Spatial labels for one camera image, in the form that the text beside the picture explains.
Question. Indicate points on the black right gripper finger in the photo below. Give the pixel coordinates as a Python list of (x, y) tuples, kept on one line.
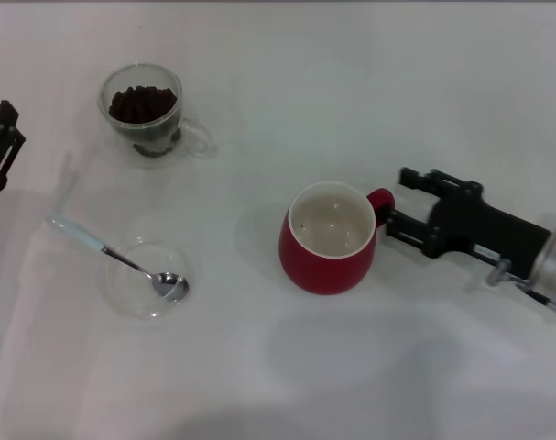
[(431, 181), (410, 227)]

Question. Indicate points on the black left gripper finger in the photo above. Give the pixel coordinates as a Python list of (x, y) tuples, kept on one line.
[(3, 146)]

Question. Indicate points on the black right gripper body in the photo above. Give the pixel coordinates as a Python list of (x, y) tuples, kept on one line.
[(488, 229)]

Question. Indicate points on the red ceramic mug white inside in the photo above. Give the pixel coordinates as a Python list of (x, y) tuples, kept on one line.
[(323, 275)]

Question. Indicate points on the dark brown coffee bean pile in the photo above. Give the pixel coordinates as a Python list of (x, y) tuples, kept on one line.
[(142, 103)]

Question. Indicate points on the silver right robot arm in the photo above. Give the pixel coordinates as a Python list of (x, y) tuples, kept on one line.
[(554, 256)]

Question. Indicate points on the clear glass saucer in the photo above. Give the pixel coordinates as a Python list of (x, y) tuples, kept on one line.
[(126, 295)]

